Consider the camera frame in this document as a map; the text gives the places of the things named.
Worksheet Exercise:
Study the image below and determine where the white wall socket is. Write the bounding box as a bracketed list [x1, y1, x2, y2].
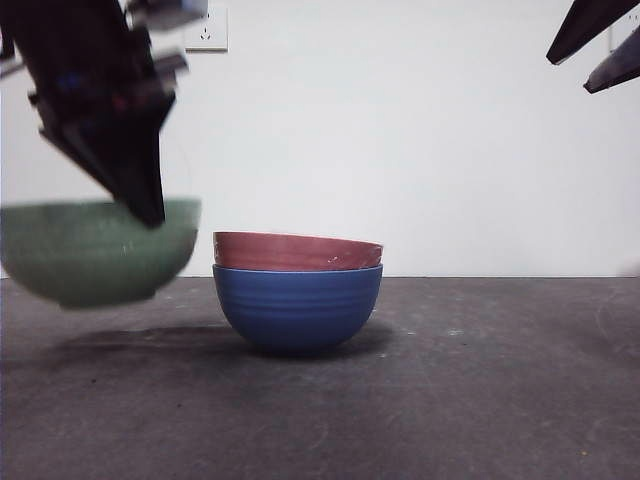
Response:
[608, 14, 640, 54]
[184, 7, 229, 53]

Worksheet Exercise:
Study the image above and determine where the green ribbed bowl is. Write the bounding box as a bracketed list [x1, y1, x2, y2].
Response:
[0, 198, 203, 310]

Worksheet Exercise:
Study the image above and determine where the red ribbed bowl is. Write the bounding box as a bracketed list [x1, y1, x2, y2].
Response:
[212, 230, 385, 272]

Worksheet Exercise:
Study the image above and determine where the blue ribbed bowl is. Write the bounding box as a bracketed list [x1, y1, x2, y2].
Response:
[211, 263, 385, 358]

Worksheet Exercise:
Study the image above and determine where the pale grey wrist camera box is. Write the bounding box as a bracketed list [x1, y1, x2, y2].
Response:
[125, 0, 209, 26]

